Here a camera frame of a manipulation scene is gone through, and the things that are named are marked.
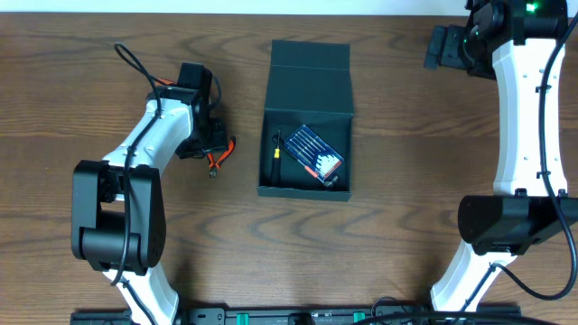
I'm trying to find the red handled pliers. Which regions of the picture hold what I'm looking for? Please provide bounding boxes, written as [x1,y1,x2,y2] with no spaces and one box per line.
[207,136,237,179]

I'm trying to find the black yellow screwdriver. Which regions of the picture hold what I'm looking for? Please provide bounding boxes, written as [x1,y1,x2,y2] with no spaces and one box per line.
[270,130,281,187]

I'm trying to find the blue precision screwdriver case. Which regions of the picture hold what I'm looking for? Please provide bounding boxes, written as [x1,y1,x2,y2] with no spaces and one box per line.
[284,125,344,182]

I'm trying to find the small hammer orange label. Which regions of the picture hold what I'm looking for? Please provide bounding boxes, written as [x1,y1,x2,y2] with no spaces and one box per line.
[303,164,340,190]

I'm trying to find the orange scraper wooden handle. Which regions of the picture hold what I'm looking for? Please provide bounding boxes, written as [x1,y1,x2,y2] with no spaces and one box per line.
[154,78,177,86]

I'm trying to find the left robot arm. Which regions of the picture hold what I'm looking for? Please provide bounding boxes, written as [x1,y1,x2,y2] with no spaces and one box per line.
[70,62,236,324]

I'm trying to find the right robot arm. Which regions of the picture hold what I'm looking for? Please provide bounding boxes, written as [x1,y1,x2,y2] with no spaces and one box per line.
[424,0,577,312]

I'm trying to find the dark green open box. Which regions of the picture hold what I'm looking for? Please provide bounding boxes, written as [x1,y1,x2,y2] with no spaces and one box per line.
[257,40,354,201]

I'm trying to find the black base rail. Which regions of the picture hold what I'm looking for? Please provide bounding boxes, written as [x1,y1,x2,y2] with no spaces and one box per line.
[70,303,522,325]

